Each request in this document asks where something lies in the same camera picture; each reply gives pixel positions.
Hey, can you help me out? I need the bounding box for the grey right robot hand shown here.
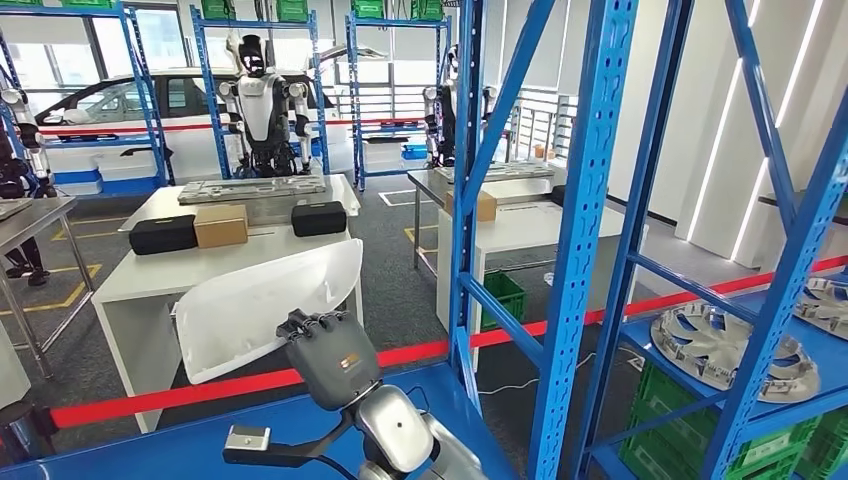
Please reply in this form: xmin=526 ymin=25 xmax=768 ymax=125
xmin=276 ymin=307 xmax=384 ymax=412

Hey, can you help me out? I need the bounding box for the white car mirror cover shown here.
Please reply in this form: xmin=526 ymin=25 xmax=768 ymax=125
xmin=173 ymin=238 xmax=365 ymax=386

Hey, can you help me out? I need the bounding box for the blue steel shelf rack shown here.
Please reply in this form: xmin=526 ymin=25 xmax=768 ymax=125
xmin=0 ymin=0 xmax=641 ymax=480
xmin=344 ymin=13 xmax=453 ymax=192
xmin=569 ymin=0 xmax=848 ymax=480
xmin=0 ymin=1 xmax=177 ymax=193
xmin=190 ymin=5 xmax=331 ymax=181

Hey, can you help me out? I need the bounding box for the grey car part panel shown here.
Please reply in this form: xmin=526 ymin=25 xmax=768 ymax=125
xmin=177 ymin=174 xmax=327 ymax=205
xmin=433 ymin=160 xmax=556 ymax=185

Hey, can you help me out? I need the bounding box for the red barrier belt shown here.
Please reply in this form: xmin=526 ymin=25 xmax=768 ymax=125
xmin=49 ymin=254 xmax=848 ymax=431
xmin=39 ymin=117 xmax=425 ymax=137

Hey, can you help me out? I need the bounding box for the brown cardboard box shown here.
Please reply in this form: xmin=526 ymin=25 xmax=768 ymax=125
xmin=193 ymin=203 xmax=250 ymax=250
xmin=443 ymin=190 xmax=498 ymax=223

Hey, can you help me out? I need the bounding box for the white table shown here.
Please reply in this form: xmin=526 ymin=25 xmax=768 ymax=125
xmin=91 ymin=225 xmax=366 ymax=435
xmin=0 ymin=324 xmax=32 ymax=411
xmin=435 ymin=200 xmax=651 ymax=333

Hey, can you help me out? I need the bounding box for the white car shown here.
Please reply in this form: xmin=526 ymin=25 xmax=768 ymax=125
xmin=33 ymin=67 xmax=356 ymax=183

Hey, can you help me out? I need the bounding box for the black white humanoid robot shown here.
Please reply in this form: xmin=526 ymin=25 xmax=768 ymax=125
xmin=422 ymin=44 xmax=498 ymax=168
xmin=217 ymin=34 xmax=314 ymax=179
xmin=0 ymin=86 xmax=58 ymax=287

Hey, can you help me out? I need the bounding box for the blue white storage bin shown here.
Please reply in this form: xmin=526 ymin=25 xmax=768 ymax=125
xmin=52 ymin=168 xmax=104 ymax=197

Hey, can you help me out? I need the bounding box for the black barrier stanchion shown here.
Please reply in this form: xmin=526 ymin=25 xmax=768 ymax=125
xmin=0 ymin=399 xmax=60 ymax=465

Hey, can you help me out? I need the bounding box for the white slatted railing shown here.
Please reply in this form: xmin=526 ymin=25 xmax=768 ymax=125
xmin=510 ymin=92 xmax=581 ymax=164

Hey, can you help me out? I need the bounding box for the silver wheel hubcap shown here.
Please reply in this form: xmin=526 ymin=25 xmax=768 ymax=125
xmin=793 ymin=276 xmax=848 ymax=342
xmin=650 ymin=299 xmax=823 ymax=405

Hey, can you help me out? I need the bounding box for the dark top table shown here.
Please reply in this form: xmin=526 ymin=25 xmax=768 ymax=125
xmin=758 ymin=192 xmax=848 ymax=227

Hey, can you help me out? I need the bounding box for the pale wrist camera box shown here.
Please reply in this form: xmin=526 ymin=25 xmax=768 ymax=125
xmin=223 ymin=425 xmax=273 ymax=455

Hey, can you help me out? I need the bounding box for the white floor cable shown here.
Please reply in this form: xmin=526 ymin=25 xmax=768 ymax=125
xmin=476 ymin=347 xmax=647 ymax=397

